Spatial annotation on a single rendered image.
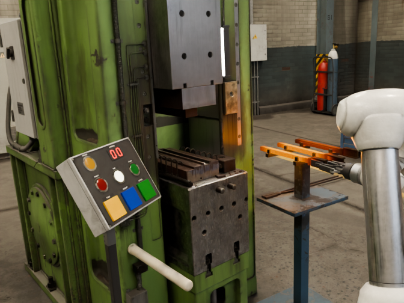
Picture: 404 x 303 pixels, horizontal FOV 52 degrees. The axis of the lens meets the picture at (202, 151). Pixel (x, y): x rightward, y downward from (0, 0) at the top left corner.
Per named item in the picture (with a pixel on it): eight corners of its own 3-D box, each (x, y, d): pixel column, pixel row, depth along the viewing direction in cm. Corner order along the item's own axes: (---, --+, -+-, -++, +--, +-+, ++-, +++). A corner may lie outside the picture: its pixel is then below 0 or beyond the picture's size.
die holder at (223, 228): (249, 250, 224) (247, 171, 213) (194, 276, 201) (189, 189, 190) (186, 220, 266) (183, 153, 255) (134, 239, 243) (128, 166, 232)
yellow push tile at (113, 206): (127, 213, 149) (117, 194, 149) (114, 221, 142) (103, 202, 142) (124, 214, 150) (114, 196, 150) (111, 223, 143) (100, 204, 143)
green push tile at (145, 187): (156, 194, 166) (147, 178, 166) (146, 201, 160) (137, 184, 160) (153, 196, 167) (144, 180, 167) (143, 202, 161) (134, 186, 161)
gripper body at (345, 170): (348, 183, 179) (330, 177, 187) (361, 178, 184) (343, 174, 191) (348, 166, 178) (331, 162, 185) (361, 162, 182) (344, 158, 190)
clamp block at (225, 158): (236, 169, 216) (235, 157, 214) (224, 173, 211) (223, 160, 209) (220, 165, 225) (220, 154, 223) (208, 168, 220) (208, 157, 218)
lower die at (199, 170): (219, 175, 209) (218, 158, 206) (187, 184, 196) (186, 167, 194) (171, 160, 240) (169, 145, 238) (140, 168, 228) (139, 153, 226)
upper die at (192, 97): (216, 104, 200) (215, 84, 198) (183, 109, 188) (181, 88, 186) (166, 98, 232) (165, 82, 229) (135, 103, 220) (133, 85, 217)
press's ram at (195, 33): (235, 82, 206) (233, -4, 196) (172, 89, 183) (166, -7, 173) (184, 79, 238) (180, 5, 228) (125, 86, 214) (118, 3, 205)
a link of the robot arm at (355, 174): (372, 183, 179) (361, 180, 184) (373, 163, 177) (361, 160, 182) (359, 187, 175) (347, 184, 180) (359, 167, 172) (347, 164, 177)
